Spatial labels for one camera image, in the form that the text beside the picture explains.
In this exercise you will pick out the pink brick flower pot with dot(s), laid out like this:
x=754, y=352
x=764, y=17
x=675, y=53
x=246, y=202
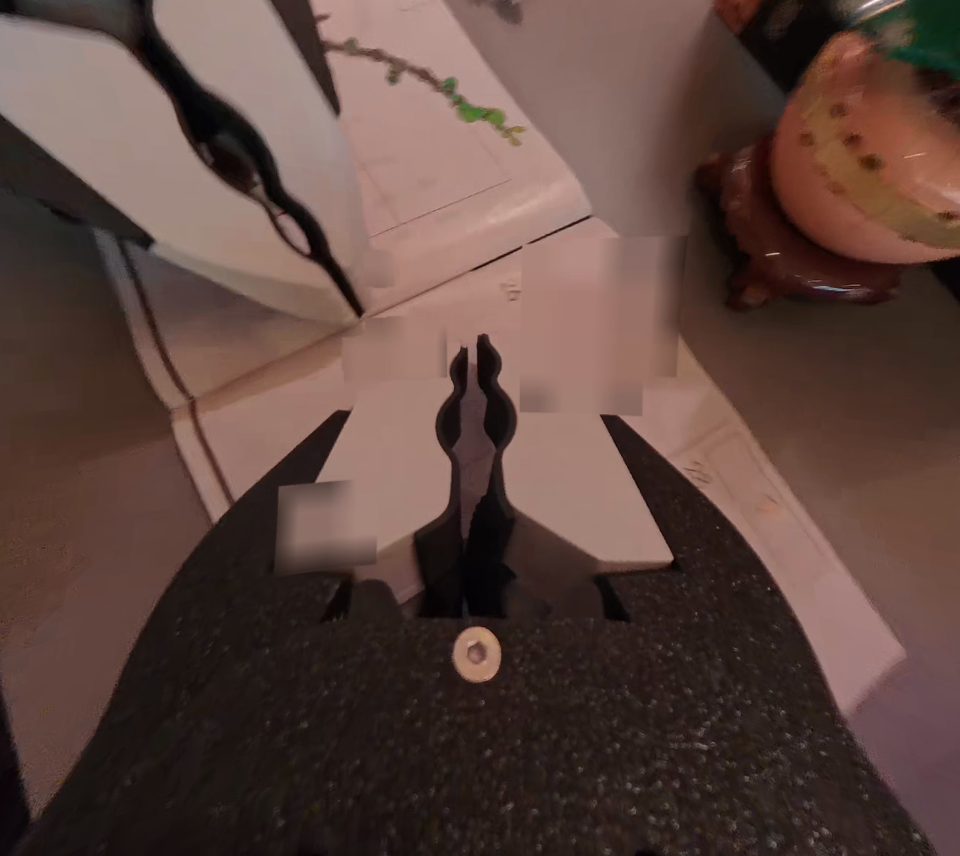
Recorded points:
x=840, y=181

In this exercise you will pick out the white instruction booklet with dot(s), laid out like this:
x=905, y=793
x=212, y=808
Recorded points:
x=427, y=174

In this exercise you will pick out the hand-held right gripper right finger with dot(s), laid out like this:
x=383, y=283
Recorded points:
x=570, y=489

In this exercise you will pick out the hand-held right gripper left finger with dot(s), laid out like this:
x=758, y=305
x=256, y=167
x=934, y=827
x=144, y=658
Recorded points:
x=405, y=451

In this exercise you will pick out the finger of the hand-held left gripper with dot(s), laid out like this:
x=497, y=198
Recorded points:
x=255, y=61
x=112, y=136

